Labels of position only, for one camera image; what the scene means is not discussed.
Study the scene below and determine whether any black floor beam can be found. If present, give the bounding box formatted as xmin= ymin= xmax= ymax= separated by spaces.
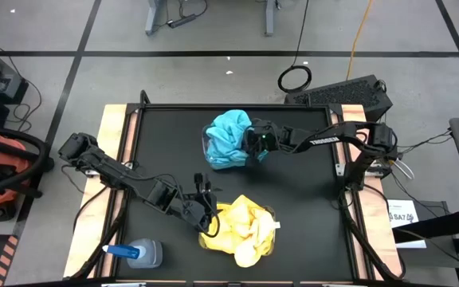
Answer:
xmin=391 ymin=206 xmax=459 ymax=245

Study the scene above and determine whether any yellow extension cable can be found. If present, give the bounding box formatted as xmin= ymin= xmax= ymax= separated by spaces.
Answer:
xmin=345 ymin=0 xmax=375 ymax=81

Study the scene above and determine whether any white paper sign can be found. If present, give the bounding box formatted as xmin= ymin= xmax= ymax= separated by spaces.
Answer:
xmin=386 ymin=199 xmax=429 ymax=250

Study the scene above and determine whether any black computer tower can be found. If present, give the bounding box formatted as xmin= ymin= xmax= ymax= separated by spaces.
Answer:
xmin=284 ymin=74 xmax=394 ymax=129

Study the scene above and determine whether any clear plastic basket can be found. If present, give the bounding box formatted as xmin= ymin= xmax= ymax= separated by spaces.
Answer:
xmin=201 ymin=119 xmax=270 ymax=171
xmin=198 ymin=201 xmax=277 ymax=260

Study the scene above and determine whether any black power strip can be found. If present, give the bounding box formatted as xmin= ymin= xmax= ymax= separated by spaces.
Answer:
xmin=167 ymin=13 xmax=198 ymax=29

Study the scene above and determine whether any black hanging cable with coil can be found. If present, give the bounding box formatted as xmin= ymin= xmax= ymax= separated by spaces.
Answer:
xmin=277 ymin=0 xmax=313 ymax=94

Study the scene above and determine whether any red shop vacuum with hose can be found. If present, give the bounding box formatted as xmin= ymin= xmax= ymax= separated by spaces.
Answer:
xmin=0 ymin=124 xmax=53 ymax=222

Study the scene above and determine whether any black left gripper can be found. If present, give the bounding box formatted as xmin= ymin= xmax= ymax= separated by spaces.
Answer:
xmin=171 ymin=172 xmax=219 ymax=235

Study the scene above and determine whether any grey desk leg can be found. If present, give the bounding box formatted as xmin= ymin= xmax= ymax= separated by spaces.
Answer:
xmin=144 ymin=0 xmax=167 ymax=37
xmin=264 ymin=0 xmax=277 ymax=37

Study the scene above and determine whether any spray bottle with blue nozzle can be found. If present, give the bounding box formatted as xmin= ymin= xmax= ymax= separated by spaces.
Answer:
xmin=101 ymin=237 xmax=164 ymax=269

